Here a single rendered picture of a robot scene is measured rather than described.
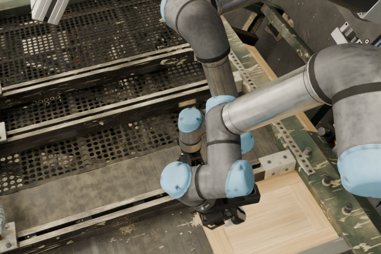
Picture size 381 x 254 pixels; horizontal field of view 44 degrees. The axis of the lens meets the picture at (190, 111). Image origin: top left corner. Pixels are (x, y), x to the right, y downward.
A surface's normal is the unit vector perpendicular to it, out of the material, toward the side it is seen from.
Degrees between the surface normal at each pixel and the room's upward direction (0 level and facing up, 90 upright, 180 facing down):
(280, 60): 0
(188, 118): 58
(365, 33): 0
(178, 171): 28
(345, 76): 8
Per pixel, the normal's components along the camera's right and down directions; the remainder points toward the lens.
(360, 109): -0.59, -0.22
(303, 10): -0.82, -0.15
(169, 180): -0.48, -0.43
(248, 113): -0.77, 0.28
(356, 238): -0.04, -0.71
